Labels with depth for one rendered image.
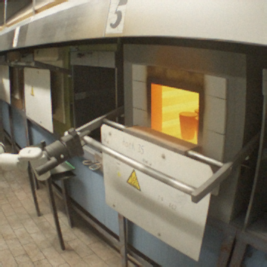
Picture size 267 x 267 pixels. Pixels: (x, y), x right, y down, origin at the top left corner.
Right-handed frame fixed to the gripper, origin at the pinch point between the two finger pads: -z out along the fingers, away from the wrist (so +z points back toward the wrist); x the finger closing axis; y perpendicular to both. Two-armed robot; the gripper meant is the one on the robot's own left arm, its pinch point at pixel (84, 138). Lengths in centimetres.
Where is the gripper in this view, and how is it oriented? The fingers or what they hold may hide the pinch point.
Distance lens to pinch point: 127.6
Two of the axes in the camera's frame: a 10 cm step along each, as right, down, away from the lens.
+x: -2.2, -8.8, -4.3
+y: -6.1, -2.2, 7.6
